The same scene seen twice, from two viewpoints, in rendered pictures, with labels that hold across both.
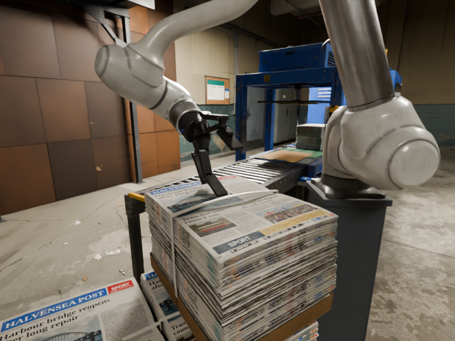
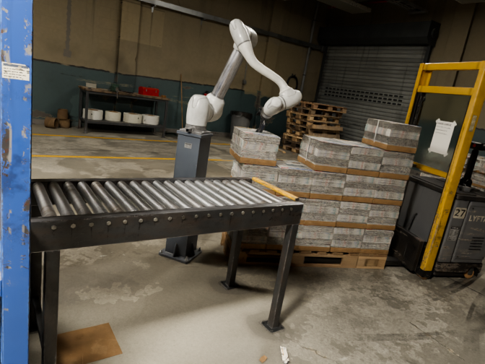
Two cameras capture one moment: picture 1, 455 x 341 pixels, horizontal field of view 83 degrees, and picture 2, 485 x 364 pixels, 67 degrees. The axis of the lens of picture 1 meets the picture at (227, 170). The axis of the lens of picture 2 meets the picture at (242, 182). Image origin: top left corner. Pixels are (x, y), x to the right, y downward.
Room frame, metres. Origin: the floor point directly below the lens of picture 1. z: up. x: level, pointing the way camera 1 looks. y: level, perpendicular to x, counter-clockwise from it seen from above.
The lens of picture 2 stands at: (3.34, 0.81, 1.37)
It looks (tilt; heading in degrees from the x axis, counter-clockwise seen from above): 14 degrees down; 197
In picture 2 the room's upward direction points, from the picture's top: 9 degrees clockwise
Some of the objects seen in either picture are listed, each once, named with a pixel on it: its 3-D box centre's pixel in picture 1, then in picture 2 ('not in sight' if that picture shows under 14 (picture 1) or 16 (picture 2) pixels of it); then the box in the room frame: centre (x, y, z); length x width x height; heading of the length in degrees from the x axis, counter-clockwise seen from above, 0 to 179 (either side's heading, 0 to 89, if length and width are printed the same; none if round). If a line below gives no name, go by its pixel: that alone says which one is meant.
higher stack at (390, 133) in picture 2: not in sight; (375, 193); (-0.10, 1.00, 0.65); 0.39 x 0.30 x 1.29; 33
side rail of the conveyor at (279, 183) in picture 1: (267, 191); (154, 188); (1.56, -0.25, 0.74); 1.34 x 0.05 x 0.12; 143
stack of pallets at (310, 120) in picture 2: not in sight; (313, 128); (-6.47, -0.54, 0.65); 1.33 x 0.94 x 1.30; 147
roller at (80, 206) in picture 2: (267, 167); (76, 201); (2.08, -0.33, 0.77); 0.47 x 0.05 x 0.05; 53
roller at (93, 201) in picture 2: (263, 168); (92, 200); (2.03, -0.29, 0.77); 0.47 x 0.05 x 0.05; 53
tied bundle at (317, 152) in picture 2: not in sight; (322, 153); (0.20, 0.50, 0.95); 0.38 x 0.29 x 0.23; 32
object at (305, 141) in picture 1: (313, 136); not in sight; (2.99, -1.00, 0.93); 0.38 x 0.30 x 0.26; 143
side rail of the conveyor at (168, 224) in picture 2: (207, 178); (193, 221); (1.86, 0.15, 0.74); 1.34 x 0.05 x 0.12; 143
